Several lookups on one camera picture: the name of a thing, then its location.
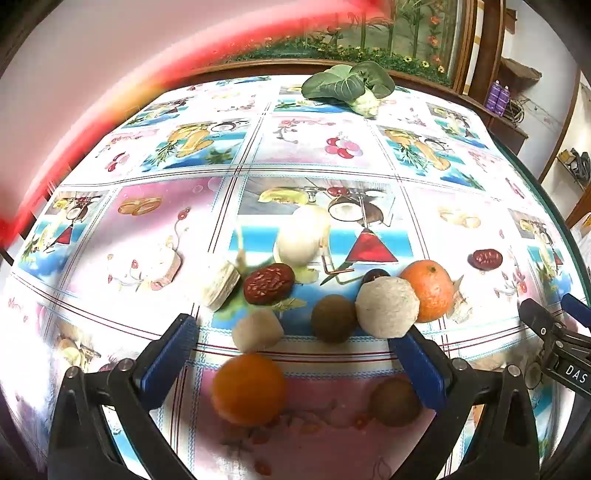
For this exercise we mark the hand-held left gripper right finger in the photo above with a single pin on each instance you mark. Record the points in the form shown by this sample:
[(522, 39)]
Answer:
[(422, 374)]

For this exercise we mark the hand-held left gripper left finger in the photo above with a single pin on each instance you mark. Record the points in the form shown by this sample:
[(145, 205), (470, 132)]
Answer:
[(170, 362)]

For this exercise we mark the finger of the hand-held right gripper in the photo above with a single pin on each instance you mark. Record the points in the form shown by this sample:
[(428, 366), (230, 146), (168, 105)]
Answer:
[(538, 319), (577, 307)]

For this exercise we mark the large beige pastry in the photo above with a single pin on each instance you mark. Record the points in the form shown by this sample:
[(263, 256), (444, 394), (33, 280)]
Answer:
[(387, 307)]

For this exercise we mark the orange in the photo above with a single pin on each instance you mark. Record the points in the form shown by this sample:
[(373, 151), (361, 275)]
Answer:
[(249, 390), (429, 290)]

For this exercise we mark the layered white pastry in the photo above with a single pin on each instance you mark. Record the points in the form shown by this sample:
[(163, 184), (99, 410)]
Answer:
[(221, 286)]

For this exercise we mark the small beige pastry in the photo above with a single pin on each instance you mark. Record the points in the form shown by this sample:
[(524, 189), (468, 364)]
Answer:
[(257, 330)]

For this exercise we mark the brown kiwi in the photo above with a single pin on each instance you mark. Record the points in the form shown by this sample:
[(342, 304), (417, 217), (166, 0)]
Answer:
[(395, 401), (333, 318)]

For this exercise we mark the small beige peel scrap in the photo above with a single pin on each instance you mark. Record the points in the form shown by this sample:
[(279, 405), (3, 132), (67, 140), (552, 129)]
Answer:
[(459, 307)]

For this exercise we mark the red date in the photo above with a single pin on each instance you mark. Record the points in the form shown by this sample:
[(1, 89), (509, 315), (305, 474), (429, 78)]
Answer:
[(486, 258), (269, 284)]

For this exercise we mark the dark wooden side shelf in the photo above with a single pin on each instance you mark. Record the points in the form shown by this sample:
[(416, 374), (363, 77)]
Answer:
[(503, 134)]

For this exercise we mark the purple bottle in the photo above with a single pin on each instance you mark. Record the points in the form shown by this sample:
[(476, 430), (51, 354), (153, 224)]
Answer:
[(495, 97), (504, 99)]

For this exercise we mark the green bok choy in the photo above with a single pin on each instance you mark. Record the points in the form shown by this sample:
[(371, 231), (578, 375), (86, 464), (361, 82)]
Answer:
[(346, 85)]

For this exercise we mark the flower wall mural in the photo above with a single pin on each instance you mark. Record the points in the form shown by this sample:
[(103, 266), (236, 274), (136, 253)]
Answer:
[(369, 27)]

